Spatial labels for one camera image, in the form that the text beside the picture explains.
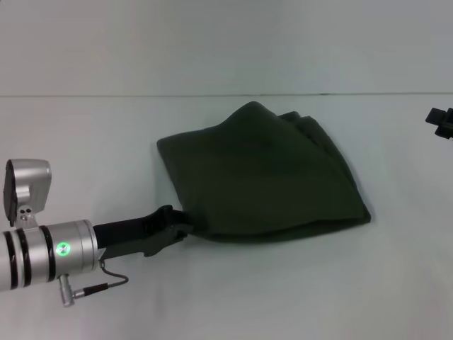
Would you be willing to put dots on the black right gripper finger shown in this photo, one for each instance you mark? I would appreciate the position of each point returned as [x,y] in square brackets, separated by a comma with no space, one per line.
[442,122]

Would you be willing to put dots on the dark green t-shirt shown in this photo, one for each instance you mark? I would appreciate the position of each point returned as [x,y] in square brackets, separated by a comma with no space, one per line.
[269,177]

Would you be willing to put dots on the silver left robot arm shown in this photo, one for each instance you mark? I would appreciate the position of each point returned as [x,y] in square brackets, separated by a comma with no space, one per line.
[46,251]

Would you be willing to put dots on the silver vented wrist camera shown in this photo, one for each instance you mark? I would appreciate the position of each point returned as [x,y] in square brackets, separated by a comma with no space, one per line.
[26,187]

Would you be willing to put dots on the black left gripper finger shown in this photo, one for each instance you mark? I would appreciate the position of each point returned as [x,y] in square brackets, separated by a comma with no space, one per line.
[175,216]
[170,239]

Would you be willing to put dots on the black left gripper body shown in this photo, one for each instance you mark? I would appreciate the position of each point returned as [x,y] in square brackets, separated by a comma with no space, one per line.
[131,233]

